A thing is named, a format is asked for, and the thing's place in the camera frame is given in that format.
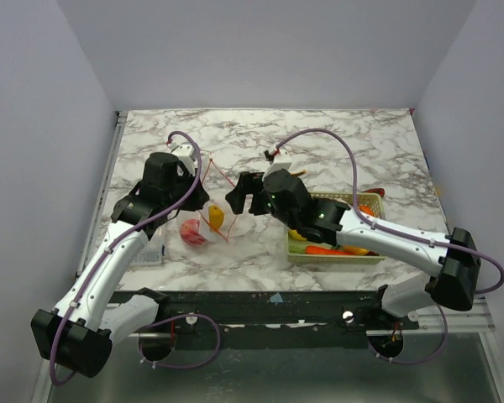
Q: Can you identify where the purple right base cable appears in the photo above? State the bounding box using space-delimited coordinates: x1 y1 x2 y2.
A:
367 301 449 365

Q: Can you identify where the orange toy carrot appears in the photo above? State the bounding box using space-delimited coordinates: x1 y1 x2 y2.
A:
305 245 349 256

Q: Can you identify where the green perforated plastic basket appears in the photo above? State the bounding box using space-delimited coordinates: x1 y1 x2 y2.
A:
286 191 385 265

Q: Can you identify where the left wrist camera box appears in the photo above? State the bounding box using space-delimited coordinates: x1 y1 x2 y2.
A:
169 141 197 176

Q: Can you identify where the red black tool behind basket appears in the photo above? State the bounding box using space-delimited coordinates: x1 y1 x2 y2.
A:
365 188 386 198

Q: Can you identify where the clear zip bag orange zipper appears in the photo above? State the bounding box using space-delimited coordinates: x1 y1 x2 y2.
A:
176 155 254 248

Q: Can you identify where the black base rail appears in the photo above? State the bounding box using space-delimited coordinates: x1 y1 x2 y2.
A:
139 291 418 351

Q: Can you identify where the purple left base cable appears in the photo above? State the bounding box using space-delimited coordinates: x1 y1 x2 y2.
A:
138 314 222 371

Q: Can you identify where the red toy apple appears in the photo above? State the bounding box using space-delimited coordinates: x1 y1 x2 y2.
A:
179 218 207 247

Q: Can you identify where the yellow toy bell pepper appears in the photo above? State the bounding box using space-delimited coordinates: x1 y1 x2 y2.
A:
343 245 370 256

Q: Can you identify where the yellow toy mango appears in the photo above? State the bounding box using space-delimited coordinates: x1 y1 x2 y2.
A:
288 229 307 242

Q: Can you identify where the clear plastic box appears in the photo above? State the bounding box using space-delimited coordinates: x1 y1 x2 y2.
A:
131 234 165 266

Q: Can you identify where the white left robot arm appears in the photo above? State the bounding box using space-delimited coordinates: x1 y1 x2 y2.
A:
30 144 209 378

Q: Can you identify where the orange yellow toy fruit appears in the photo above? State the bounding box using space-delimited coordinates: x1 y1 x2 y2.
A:
208 204 225 231

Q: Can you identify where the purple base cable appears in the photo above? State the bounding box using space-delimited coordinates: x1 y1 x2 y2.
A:
138 314 222 371
367 301 449 365

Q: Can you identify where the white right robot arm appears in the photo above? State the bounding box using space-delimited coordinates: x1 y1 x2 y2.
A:
225 170 481 329

